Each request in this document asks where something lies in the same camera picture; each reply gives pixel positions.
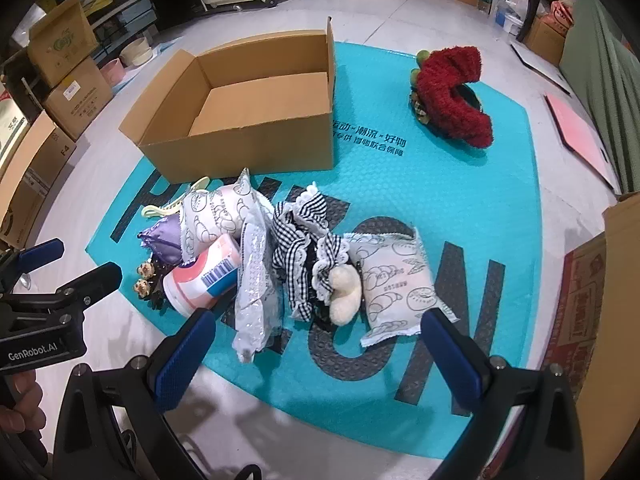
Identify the person's left hand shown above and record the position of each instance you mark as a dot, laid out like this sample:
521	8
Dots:
15	400

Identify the white bread-print snack packet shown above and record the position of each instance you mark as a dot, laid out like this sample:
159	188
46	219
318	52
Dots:
215	220
395	290

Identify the red fuzzy hair scrunchie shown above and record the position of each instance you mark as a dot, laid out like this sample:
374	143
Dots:
440	90

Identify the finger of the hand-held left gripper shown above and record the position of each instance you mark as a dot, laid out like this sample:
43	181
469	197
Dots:
42	251
95	280

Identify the green cloth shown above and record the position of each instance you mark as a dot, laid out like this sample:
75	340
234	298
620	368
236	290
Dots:
605	85

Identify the white-label cardboard box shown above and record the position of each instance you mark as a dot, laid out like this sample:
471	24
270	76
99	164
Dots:
80	100

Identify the pink bowl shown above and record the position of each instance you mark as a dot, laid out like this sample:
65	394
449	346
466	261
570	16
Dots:
112	71

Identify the cream bowl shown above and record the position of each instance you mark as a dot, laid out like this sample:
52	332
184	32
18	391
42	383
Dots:
136	52

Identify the large plain cardboard box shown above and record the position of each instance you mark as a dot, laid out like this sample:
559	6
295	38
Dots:
35	175

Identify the pink flat board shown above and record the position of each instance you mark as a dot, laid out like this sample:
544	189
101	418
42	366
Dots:
580	135

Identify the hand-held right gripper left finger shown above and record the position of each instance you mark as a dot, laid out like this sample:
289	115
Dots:
181	357

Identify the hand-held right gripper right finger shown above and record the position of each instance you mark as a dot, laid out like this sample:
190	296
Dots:
450	365

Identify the red-print cardboard box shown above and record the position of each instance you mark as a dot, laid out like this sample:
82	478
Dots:
595	300

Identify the pink and white jar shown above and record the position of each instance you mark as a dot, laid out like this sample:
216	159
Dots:
200	280

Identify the brown bear hair clip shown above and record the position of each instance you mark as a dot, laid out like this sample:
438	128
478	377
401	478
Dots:
145	272

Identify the teal bubble mat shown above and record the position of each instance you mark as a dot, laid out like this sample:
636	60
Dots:
450	185

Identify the cream hair claw clip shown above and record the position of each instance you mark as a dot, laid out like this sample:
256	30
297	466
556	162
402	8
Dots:
155	210

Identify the small brown cardboard box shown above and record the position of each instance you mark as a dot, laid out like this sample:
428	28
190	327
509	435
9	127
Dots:
547	37

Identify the black white gingham scrunchie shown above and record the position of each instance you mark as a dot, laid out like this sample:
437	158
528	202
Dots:
295	255

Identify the green-logo cardboard box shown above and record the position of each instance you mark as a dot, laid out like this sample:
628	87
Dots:
60	45

